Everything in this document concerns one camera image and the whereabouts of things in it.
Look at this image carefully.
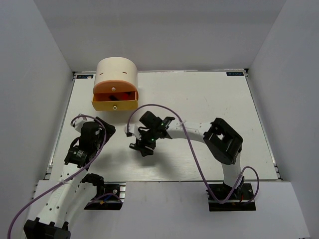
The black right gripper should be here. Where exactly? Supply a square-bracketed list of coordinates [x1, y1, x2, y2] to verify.
[135, 127, 160, 156]

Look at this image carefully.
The cream round drawer organizer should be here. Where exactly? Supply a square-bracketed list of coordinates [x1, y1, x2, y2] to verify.
[92, 57, 139, 111]

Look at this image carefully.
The pink cap black highlighter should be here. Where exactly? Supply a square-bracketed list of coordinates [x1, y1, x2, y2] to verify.
[129, 143, 137, 150]

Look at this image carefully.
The green cap black highlighter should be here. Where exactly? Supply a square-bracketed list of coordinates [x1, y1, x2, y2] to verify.
[109, 95, 119, 101]

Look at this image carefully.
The orange cap black highlighter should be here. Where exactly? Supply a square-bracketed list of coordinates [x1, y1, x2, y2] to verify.
[117, 92, 135, 101]

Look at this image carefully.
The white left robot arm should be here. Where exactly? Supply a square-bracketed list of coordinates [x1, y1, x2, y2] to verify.
[23, 117, 116, 239]

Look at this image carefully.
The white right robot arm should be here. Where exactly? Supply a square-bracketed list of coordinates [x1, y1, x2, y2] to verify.
[129, 111, 243, 199]

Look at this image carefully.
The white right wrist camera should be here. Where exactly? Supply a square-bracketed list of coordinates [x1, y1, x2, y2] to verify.
[124, 124, 142, 140]

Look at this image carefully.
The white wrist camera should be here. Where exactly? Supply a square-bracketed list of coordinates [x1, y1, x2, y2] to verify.
[70, 114, 94, 133]
[124, 124, 142, 140]

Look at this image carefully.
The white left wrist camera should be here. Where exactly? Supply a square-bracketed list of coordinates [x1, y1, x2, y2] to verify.
[70, 114, 94, 133]

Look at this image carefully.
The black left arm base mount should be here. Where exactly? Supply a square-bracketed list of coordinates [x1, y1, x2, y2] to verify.
[85, 182, 126, 211]

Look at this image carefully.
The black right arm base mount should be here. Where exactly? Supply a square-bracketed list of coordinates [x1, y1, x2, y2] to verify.
[206, 183, 256, 212]

